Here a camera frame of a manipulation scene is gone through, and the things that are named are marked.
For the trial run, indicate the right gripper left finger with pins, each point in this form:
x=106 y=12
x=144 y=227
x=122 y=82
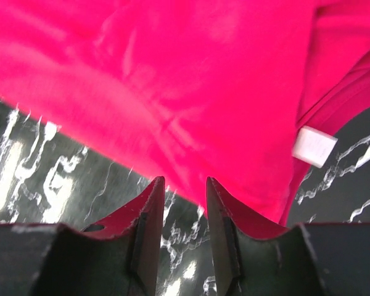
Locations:
x=117 y=255

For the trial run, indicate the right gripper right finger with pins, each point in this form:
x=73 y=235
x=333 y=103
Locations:
x=252 y=255

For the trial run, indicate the pink t shirt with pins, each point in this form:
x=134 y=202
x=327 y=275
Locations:
x=191 y=89

